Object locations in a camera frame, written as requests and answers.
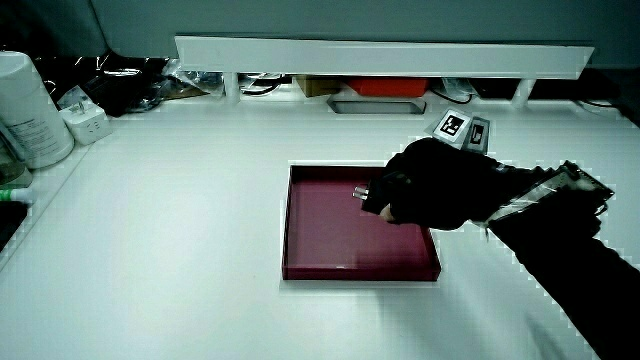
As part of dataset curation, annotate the person's right hand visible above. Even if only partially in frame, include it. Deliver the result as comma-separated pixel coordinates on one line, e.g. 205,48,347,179
377,108,504,232

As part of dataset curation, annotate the black charger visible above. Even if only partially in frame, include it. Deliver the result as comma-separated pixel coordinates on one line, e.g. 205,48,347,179
352,172,401,220

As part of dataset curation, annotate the dark red square plate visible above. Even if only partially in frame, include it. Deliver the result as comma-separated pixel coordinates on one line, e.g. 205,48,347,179
281,163,442,282

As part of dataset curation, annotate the black forearm electronics module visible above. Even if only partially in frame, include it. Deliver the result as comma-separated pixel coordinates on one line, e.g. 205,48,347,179
485,159,616,227

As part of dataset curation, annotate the grey flat tray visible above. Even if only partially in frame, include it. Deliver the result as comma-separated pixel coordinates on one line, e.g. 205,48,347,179
326,96,428,116

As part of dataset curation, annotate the red box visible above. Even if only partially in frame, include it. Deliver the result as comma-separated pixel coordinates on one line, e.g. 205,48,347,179
346,77,431,99

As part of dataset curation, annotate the white desk shelf riser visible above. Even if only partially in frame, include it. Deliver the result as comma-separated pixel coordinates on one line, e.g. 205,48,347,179
174,34,596,110

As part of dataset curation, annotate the brown cardboard box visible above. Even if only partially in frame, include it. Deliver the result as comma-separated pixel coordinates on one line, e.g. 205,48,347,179
293,75,346,99

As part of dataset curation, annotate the clear plastic bag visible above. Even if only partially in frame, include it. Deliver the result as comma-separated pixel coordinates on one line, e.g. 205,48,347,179
160,58,225,97

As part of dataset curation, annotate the black plastic bag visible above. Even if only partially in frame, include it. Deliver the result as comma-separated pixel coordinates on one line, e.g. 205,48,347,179
34,49,171,119

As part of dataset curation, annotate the white power adapter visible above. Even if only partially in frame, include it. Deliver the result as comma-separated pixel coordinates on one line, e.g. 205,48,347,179
58,101,114,147

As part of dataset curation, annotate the white cylindrical container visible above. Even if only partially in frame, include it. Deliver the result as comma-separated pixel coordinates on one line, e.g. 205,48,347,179
0,50,76,170

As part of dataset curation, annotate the green and white tube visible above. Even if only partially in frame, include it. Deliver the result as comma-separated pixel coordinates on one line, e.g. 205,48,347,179
0,187,35,205

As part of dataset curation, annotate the clear glass jar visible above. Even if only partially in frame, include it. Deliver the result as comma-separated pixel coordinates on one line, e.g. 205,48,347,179
0,137,34,189

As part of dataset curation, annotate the black flat object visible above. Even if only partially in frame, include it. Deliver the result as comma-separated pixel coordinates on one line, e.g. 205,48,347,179
0,200,30,254

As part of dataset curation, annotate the black cable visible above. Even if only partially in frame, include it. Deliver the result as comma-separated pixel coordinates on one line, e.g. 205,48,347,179
429,87,475,106

